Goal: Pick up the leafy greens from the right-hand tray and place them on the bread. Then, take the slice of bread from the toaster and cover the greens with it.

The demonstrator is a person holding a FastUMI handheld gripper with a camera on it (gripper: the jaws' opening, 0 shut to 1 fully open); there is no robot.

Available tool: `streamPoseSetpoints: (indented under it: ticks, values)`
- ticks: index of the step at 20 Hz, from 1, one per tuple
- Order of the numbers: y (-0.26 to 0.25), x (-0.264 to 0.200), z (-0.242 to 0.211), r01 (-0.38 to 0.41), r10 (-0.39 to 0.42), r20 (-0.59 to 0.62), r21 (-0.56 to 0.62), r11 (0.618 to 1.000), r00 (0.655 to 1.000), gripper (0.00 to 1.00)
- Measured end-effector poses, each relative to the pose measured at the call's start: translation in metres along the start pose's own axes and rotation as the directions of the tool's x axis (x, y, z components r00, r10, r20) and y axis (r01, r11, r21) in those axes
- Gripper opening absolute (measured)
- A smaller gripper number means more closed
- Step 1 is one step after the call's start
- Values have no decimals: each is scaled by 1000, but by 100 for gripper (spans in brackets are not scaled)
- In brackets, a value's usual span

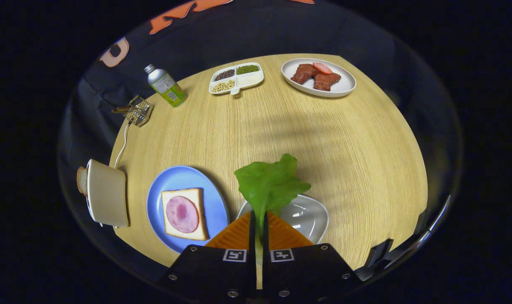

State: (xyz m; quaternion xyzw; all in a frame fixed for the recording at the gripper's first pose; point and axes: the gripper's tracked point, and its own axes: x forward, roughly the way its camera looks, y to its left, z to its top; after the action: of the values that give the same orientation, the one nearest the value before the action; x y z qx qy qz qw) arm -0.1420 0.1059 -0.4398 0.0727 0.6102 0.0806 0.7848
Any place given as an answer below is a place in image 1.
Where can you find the green label metal bottle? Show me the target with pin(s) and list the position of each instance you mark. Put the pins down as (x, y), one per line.
(167, 86)

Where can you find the pile of pale soybeans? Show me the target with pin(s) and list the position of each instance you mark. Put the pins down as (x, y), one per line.
(223, 86)

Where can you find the pile of green beans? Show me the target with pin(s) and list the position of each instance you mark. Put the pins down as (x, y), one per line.
(247, 69)

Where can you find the green lettuce leaf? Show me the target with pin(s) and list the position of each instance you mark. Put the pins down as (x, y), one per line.
(268, 185)

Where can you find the white divided tray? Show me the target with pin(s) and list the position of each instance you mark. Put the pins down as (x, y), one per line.
(251, 79)

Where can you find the white bread slice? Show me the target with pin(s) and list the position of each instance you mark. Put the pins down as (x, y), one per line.
(198, 197)

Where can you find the pink ham slice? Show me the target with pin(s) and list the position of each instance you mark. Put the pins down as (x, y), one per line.
(182, 213)

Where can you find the pink sausage slice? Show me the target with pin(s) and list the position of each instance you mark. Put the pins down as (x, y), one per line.
(322, 68)

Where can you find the white toaster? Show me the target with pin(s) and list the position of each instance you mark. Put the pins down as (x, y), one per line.
(108, 194)

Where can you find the pile of dark red beans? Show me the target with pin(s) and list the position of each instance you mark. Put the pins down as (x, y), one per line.
(225, 74)

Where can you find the pale shallow bowl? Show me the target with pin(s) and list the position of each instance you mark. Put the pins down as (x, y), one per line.
(306, 215)

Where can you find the brown meat piece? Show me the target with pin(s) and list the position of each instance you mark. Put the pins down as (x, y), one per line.
(302, 72)
(326, 81)

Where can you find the white round plate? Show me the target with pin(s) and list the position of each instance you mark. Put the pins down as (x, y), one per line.
(344, 86)

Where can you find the blue plate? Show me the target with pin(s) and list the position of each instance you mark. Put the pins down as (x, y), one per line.
(171, 179)

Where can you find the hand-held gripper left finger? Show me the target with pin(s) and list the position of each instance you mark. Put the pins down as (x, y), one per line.
(252, 240)

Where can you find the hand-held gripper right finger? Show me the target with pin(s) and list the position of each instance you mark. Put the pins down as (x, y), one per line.
(266, 240)

